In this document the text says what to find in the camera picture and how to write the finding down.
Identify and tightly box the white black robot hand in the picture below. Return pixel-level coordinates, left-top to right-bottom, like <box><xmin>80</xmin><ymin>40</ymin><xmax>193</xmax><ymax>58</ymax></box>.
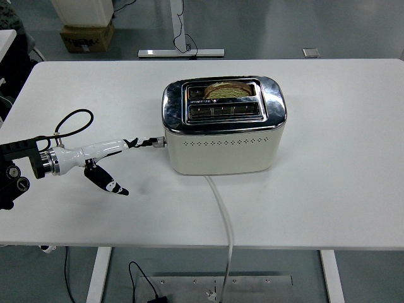
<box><xmin>52</xmin><ymin>136</ymin><xmax>158</xmax><ymax>196</ymax></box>

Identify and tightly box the cream chrome two-slot toaster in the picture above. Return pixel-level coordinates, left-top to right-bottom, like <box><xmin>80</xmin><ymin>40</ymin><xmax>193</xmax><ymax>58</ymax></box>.
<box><xmin>161</xmin><ymin>74</ymin><xmax>288</xmax><ymax>176</ymax></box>

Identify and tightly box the brown cardboard box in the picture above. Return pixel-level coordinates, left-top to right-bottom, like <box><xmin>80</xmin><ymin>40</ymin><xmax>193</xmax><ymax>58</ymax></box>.
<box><xmin>59</xmin><ymin>19</ymin><xmax>115</xmax><ymax>54</ymax></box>

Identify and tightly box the dark office chair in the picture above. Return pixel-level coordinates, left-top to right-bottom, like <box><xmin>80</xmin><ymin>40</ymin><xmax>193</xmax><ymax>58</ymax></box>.
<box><xmin>0</xmin><ymin>33</ymin><xmax>47</xmax><ymax>122</ymax></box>

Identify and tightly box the white T-shaped desk leg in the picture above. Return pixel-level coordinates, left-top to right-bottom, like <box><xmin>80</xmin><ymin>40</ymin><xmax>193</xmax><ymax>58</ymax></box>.
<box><xmin>138</xmin><ymin>0</ymin><xmax>226</xmax><ymax>59</ymax></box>

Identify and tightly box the white table leg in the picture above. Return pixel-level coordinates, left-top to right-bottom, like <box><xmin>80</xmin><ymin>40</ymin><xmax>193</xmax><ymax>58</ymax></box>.
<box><xmin>85</xmin><ymin>246</ymin><xmax>113</xmax><ymax>303</ymax></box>
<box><xmin>319</xmin><ymin>249</ymin><xmax>346</xmax><ymax>303</ymax></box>

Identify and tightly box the white cabinet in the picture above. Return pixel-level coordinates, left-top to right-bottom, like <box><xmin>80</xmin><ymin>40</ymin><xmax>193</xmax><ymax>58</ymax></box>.
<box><xmin>50</xmin><ymin>0</ymin><xmax>115</xmax><ymax>27</ymax></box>

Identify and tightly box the brown bread slice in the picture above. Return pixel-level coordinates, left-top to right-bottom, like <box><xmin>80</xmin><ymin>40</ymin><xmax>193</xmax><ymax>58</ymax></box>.
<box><xmin>204</xmin><ymin>81</ymin><xmax>255</xmax><ymax>98</ymax></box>

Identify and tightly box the white side table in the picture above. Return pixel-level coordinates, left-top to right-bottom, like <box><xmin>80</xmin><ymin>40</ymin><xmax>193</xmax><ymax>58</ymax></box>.
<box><xmin>0</xmin><ymin>29</ymin><xmax>18</xmax><ymax>62</ymax></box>

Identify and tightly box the person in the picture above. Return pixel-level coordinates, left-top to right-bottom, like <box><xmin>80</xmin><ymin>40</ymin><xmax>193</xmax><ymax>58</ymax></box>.
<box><xmin>0</xmin><ymin>0</ymin><xmax>26</xmax><ymax>35</ymax></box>

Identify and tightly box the grey metal plate with screws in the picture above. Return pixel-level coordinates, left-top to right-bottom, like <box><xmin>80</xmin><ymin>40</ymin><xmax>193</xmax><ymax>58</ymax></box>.
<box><xmin>135</xmin><ymin>275</ymin><xmax>294</xmax><ymax>303</ymax></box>

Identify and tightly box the long black floor cable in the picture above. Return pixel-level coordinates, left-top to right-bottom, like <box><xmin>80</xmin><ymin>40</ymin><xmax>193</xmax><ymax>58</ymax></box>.
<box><xmin>64</xmin><ymin>246</ymin><xmax>78</xmax><ymax>303</ymax></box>

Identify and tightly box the black adapter cable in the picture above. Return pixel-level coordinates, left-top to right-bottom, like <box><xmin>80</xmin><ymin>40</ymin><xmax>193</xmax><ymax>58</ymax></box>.
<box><xmin>128</xmin><ymin>261</ymin><xmax>158</xmax><ymax>299</ymax></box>

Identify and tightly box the thin black hanging cable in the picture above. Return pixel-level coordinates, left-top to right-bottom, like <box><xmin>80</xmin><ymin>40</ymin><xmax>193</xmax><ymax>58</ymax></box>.
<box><xmin>172</xmin><ymin>0</ymin><xmax>199</xmax><ymax>61</ymax></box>

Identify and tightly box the white toaster power cord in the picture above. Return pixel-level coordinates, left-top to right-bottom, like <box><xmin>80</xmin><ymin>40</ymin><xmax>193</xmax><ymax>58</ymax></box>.
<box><xmin>204</xmin><ymin>175</ymin><xmax>235</xmax><ymax>297</ymax></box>

